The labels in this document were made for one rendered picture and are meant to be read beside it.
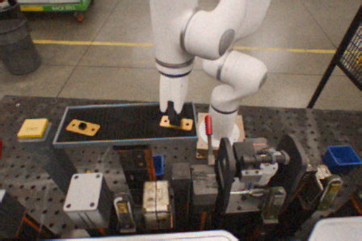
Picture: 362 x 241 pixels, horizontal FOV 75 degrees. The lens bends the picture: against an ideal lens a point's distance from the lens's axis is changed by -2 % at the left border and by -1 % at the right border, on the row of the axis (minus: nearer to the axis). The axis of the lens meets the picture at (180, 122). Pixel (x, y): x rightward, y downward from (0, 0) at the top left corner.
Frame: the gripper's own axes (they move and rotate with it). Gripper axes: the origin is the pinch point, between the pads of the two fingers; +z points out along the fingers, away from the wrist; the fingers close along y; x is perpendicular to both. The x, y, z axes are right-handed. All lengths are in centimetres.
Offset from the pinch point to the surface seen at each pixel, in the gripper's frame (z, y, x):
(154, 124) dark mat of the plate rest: 2.7, 1.8, -5.6
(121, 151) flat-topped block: 10.9, 6.7, -14.8
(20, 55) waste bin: 95, -148, -212
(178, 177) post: 9.0, 12.6, 3.3
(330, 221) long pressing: 18.5, 12.2, 43.6
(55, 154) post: 11.8, 11.2, -33.7
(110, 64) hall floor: 119, -185, -127
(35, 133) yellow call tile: 2.6, 11.3, -35.4
